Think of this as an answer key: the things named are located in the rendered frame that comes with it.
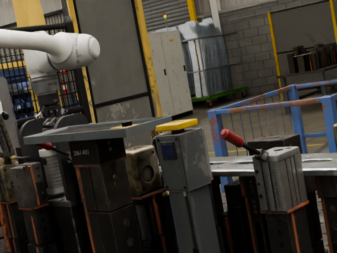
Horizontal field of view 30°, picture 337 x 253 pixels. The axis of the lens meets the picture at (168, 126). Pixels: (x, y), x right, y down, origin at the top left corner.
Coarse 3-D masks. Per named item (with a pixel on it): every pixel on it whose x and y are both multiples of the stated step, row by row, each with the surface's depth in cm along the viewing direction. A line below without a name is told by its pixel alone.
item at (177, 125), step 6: (180, 120) 125; (186, 120) 123; (192, 120) 123; (156, 126) 123; (162, 126) 122; (168, 126) 121; (174, 126) 120; (180, 126) 120; (186, 126) 121; (174, 132) 123; (180, 132) 123
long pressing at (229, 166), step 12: (240, 156) 167; (312, 156) 149; (324, 156) 146; (336, 156) 143; (216, 168) 156; (228, 168) 153; (240, 168) 150; (252, 168) 145; (312, 168) 133; (324, 168) 131; (336, 168) 129
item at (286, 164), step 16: (256, 160) 128; (272, 160) 125; (288, 160) 127; (256, 176) 129; (272, 176) 126; (288, 176) 127; (272, 192) 127; (288, 192) 126; (304, 192) 131; (272, 208) 128; (288, 208) 126; (304, 208) 131; (272, 224) 130; (288, 224) 127; (304, 224) 131; (272, 240) 130; (288, 240) 128; (304, 240) 130
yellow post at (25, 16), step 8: (16, 0) 284; (24, 0) 281; (32, 0) 284; (16, 8) 285; (24, 8) 281; (32, 8) 284; (40, 8) 287; (16, 16) 287; (24, 16) 282; (32, 16) 283; (40, 16) 286; (24, 24) 284; (32, 24) 283; (40, 24) 286; (32, 96) 291
